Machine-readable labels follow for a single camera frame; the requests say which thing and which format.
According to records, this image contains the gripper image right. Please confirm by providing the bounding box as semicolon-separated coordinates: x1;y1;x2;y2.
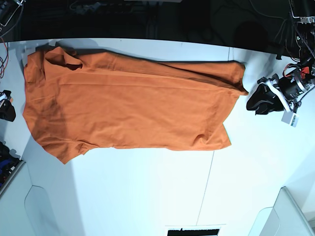
246;67;315;115

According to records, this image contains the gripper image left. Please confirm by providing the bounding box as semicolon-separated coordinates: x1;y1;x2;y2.
0;90;16;122

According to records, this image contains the orange t-shirt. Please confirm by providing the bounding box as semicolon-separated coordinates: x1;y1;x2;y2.
23;47;247;163

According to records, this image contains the bin with dark items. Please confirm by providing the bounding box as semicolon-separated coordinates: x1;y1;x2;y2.
0;142;21;187

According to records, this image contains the grey panel left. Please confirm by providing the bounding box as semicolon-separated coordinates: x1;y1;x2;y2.
0;162;59;236

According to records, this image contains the grey panel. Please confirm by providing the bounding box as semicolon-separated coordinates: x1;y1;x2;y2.
0;162;59;236
249;187;315;236

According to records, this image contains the grey panel right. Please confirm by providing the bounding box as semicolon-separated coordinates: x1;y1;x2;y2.
249;187;315;236

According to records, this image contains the white framed black slot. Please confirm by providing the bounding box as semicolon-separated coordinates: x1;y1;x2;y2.
164;224;226;236

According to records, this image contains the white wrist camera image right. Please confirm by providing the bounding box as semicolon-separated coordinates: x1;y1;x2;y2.
282;111;299;127

